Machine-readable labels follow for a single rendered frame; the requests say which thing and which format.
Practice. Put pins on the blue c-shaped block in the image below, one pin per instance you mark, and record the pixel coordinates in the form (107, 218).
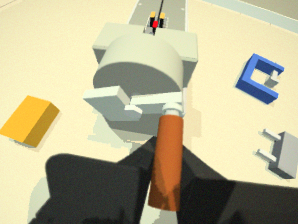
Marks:
(255, 89)

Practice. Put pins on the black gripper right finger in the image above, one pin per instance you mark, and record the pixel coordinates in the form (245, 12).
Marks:
(207, 197)

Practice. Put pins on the yellow rectangular block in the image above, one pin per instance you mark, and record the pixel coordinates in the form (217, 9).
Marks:
(30, 121)

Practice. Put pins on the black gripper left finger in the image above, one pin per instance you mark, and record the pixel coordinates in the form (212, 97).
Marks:
(124, 182)

